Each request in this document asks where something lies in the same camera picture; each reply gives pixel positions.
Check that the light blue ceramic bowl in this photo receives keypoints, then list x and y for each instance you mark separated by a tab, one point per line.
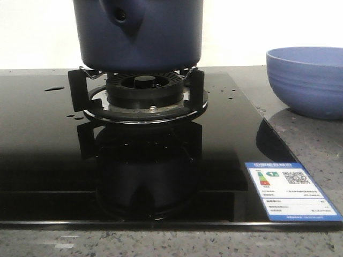
307	79

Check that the black glass gas cooktop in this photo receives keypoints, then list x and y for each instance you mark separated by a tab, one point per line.
59	170

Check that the black metal pot support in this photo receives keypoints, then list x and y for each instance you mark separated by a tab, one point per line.
95	105

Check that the blue energy label sticker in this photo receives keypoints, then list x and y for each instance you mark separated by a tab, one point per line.
288	193

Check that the black gas burner head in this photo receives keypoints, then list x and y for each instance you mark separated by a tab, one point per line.
140	91

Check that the dark blue cooking pot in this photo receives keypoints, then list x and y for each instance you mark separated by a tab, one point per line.
139	36

